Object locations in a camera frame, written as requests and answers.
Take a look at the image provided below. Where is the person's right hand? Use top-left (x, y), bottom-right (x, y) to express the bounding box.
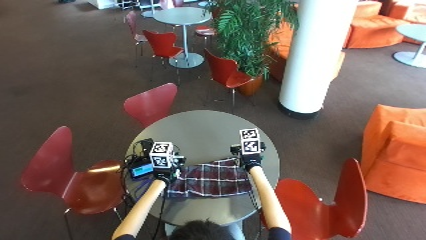
top-left (229, 142), bottom-right (267, 172)

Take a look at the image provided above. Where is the person's left hand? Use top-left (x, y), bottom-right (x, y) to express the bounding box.
top-left (152, 153), bottom-right (186, 183)

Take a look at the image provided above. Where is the red plaid cloth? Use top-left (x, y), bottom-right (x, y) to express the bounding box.
top-left (166, 157), bottom-right (254, 199)

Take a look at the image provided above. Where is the white marker cube left glove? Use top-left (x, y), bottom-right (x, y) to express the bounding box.
top-left (149, 141), bottom-right (176, 169)

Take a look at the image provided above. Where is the white marker cube glove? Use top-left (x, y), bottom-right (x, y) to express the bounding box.
top-left (149, 141), bottom-right (176, 169)
top-left (238, 127), bottom-right (262, 156)

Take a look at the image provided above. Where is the white marker cube right glove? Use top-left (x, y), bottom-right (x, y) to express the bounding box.
top-left (238, 127), bottom-right (262, 156)

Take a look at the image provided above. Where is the black device with blue screen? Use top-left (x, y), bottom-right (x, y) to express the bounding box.
top-left (128, 161), bottom-right (156, 180)

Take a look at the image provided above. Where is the red wooden chair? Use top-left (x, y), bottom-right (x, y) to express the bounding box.
top-left (202, 48), bottom-right (257, 112)
top-left (124, 10), bottom-right (149, 58)
top-left (194, 25), bottom-right (218, 49)
top-left (141, 29), bottom-right (185, 69)
top-left (122, 82), bottom-right (180, 129)
top-left (20, 125), bottom-right (129, 240)
top-left (259, 157), bottom-right (369, 240)

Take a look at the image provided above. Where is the orange plant pot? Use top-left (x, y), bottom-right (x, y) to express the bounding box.
top-left (234, 74), bottom-right (266, 97)

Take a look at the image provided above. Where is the orange armchair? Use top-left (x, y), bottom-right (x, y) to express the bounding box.
top-left (359, 103), bottom-right (426, 205)

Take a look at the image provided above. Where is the white round pillar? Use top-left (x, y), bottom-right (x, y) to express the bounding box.
top-left (277, 0), bottom-right (359, 121)

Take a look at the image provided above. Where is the green potted palm plant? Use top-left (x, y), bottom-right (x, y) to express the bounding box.
top-left (206, 0), bottom-right (299, 80)

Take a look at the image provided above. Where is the orange curved sofa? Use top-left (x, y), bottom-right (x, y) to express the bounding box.
top-left (342, 0), bottom-right (413, 50)

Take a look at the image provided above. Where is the bundle of black cables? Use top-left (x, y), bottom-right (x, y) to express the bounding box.
top-left (125, 137), bottom-right (156, 165)

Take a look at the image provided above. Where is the black glove cable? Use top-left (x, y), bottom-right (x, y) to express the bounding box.
top-left (156, 181), bottom-right (169, 233)

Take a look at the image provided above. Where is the round grey pedestal table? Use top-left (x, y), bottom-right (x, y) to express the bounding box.
top-left (391, 23), bottom-right (426, 70)
top-left (152, 6), bottom-right (214, 70)

